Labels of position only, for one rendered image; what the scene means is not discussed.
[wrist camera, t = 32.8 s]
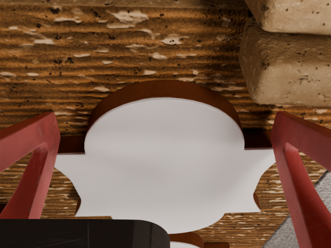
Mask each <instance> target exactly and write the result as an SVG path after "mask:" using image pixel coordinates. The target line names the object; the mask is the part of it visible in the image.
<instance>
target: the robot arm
mask: <svg viewBox="0 0 331 248"><path fill-rule="evenodd" d="M270 137H271V143H272V147H273V152H274V156H275V161H276V165H277V170H278V174H279V177H280V181H281V185H282V188H283V191H284V195H285V198H286V202H287V205H288V209H289V212H290V216H291V220H292V223H293V227H294V230H295V234H296V237H297V241H298V245H299V248H331V213H330V212H329V210H328V209H327V207H326V206H325V204H324V203H323V201H322V199H321V198H320V196H319V195H318V193H317V191H316V189H315V187H314V185H313V183H312V181H311V179H310V177H309V175H308V173H307V170H306V168H305V166H304V164H303V162H302V159H301V157H300V155H299V152H298V150H299V151H301V152H302V153H304V154H305V155H307V156H308V157H309V158H311V159H312V160H314V161H315V162H317V163H318V164H320V165H321V166H323V167H324V168H326V169H327V170H329V171H330V172H331V129H329V128H326V127H324V126H321V125H319V124H316V123H313V122H310V121H308V120H305V119H302V118H300V117H297V116H295V115H292V114H289V113H287V112H284V111H278V112H277V113H276V116H275V120H274V123H273V127H272V131H271V136H270ZM60 138H61V135H60V131H59V127H58V123H57V120H56V116H55V113H54V112H45V113H43V114H40V115H38V116H35V117H32V118H30V119H27V120H25V121H22V122H19V123H17V124H14V125H11V126H9V127H6V128H4V129H1V130H0V172H2V171H3V170H5V169H6V168H8V167H9V166H11V165H12V164H14V163H15V162H17V161H18V160H19V159H21V158H22V157H24V156H25V155H27V154H28V153H30V152H31V151H32V150H33V153H32V156H31V158H30V160H29V162H28V164H27V167H26V169H25V171H24V173H23V175H22V177H21V179H20V181H19V184H18V186H17V188H16V190H15V192H14V193H13V195H12V197H11V198H10V200H9V202H8V203H7V205H6V206H5V208H4V209H3V211H2V212H1V214H0V248H170V237H169V235H168V233H167V232H166V231H165V230H164V229H163V228H162V227H161V226H159V225H157V224H155V223H153V222H150V221H146V220H138V219H40V217H41V213H42V210H43V206H44V202H45V199H46V195H47V192H48V188H49V185H50V182H51V178H52V175H53V171H54V166H55V162H56V157H57V153H58V148H59V143H60Z"/></svg>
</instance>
